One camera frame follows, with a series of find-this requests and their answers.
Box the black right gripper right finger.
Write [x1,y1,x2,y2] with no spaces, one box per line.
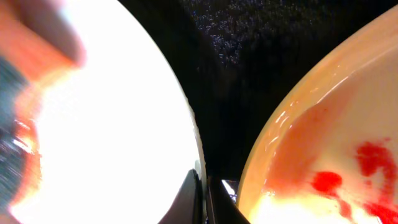
[206,176,249,224]

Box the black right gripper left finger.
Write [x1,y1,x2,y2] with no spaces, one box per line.
[159,169,203,224]

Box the mint green plate front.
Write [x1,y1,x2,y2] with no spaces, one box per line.
[9,0,206,224]

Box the yellow plate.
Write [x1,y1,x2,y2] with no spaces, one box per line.
[238,7,397,223]

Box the green yellow sponge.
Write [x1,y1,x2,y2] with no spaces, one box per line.
[0,0,86,224]

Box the round black tray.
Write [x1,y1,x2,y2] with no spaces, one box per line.
[123,0,397,180]

